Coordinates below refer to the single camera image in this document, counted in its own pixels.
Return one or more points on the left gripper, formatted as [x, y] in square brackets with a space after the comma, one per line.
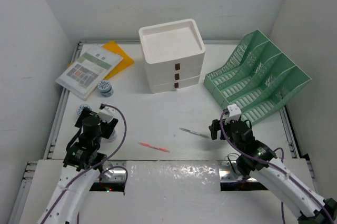
[107, 127]

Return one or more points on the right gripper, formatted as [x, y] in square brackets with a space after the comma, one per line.
[214, 128]

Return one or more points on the green pen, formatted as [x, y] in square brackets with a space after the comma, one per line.
[195, 133]

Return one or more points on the orange pen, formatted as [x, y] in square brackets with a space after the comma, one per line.
[154, 147]

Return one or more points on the white drawer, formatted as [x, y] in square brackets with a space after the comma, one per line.
[175, 76]
[174, 65]
[175, 85]

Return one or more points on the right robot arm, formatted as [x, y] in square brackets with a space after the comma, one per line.
[258, 161]

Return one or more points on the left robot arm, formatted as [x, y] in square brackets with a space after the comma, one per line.
[82, 165]

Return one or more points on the white printed booklet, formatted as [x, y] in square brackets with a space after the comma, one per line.
[76, 90]

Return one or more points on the green file rack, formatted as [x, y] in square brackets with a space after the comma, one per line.
[258, 77]

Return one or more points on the yellow folder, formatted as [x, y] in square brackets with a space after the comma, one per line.
[92, 66]

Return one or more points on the white three-drawer organizer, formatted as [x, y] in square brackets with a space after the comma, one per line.
[171, 41]

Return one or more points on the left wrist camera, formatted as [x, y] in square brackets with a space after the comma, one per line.
[106, 113]

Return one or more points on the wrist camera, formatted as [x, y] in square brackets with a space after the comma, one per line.
[106, 113]
[233, 113]

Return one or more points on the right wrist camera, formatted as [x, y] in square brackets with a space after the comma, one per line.
[233, 113]

